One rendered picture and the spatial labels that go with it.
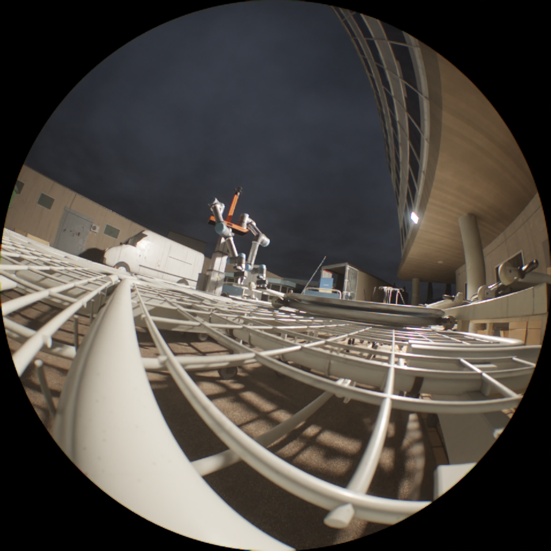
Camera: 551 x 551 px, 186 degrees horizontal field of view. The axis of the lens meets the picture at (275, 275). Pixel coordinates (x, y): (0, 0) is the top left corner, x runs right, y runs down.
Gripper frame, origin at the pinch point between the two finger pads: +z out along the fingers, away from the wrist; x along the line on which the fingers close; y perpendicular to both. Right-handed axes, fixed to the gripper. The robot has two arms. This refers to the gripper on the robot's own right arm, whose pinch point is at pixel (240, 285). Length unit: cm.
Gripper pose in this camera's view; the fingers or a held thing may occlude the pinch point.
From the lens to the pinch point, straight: 161.3
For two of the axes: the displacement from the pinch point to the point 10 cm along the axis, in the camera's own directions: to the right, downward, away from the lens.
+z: 0.0, 9.7, -2.4
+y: 4.3, 2.2, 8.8
